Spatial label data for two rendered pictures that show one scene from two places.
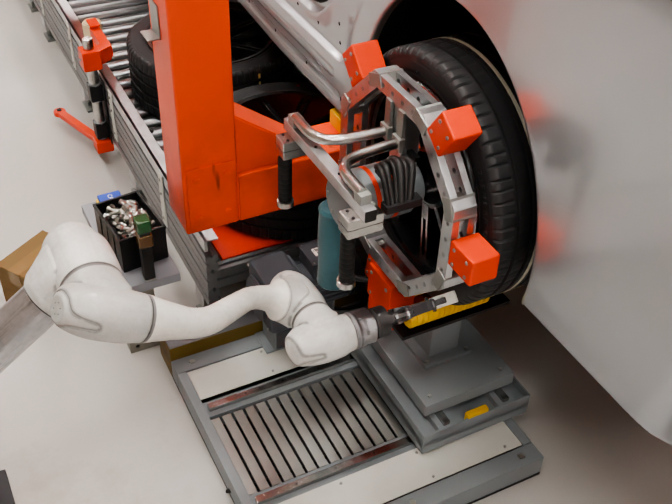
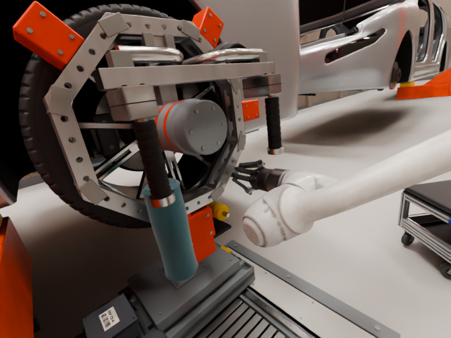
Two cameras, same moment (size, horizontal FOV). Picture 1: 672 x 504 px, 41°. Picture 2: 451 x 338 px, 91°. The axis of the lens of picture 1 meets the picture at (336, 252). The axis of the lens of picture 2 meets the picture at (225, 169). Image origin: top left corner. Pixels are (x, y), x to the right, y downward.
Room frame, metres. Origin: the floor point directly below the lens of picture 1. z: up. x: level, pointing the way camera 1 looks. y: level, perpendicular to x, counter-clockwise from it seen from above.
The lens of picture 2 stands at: (1.82, 0.52, 0.92)
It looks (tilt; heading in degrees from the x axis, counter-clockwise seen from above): 18 degrees down; 259
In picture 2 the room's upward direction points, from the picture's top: 8 degrees counter-clockwise
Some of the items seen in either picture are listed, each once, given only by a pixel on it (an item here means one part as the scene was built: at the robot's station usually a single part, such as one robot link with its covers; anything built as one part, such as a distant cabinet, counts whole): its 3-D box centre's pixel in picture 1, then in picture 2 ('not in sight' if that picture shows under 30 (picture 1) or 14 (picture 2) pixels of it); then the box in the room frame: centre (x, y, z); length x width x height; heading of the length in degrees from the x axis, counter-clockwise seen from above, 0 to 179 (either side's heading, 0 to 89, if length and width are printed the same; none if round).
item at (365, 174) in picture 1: (375, 192); (184, 127); (1.80, -0.09, 0.85); 0.21 x 0.14 x 0.14; 118
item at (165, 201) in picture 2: (285, 179); (153, 161); (1.87, 0.14, 0.83); 0.04 x 0.04 x 0.16
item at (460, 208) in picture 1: (400, 185); (172, 127); (1.83, -0.15, 0.85); 0.54 x 0.07 x 0.54; 28
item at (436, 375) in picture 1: (437, 320); (179, 251); (1.92, -0.30, 0.32); 0.40 x 0.30 x 0.28; 28
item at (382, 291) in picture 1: (402, 291); (188, 229); (1.85, -0.19, 0.48); 0.16 x 0.12 x 0.17; 118
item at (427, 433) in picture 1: (431, 365); (188, 285); (1.91, -0.30, 0.13); 0.50 x 0.36 x 0.10; 28
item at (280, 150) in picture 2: (347, 258); (273, 124); (1.57, -0.03, 0.83); 0.04 x 0.04 x 0.16
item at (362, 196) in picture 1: (381, 155); (214, 48); (1.69, -0.09, 1.03); 0.19 x 0.18 x 0.11; 118
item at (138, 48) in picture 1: (212, 60); not in sight; (3.31, 0.53, 0.39); 0.66 x 0.66 x 0.24
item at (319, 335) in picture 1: (317, 338); (311, 192); (1.51, 0.04, 0.64); 0.16 x 0.13 x 0.11; 118
